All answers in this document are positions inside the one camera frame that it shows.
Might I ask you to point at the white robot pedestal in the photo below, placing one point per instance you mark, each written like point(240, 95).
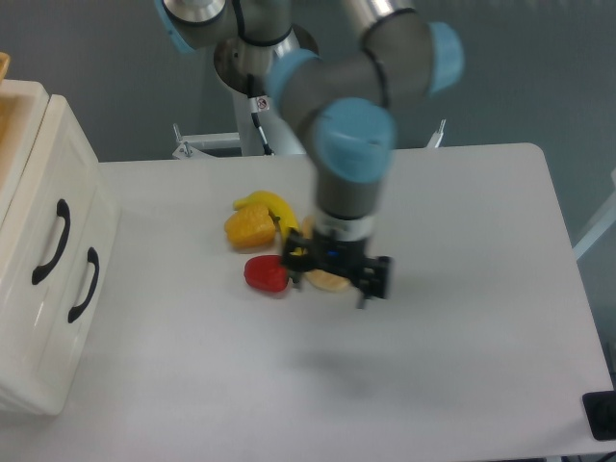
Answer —
point(242, 68)

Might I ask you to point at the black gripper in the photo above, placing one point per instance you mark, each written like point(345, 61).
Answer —
point(325, 254)

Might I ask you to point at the white table frame bracket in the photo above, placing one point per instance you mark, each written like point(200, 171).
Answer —
point(261, 137)

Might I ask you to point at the yellow banana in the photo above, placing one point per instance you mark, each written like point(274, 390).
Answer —
point(280, 210)

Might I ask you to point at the yellow bell pepper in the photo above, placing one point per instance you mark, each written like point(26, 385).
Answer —
point(251, 226)

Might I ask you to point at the red bell pepper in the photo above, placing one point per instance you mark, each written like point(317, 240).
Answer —
point(266, 273)

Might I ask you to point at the black device at corner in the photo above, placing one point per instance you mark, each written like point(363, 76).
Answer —
point(600, 412)

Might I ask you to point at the beige bread roll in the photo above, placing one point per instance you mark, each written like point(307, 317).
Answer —
point(307, 227)

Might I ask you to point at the white drawer cabinet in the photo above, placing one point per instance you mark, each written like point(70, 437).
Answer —
point(23, 104)

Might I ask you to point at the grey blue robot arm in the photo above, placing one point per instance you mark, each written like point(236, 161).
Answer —
point(339, 112)

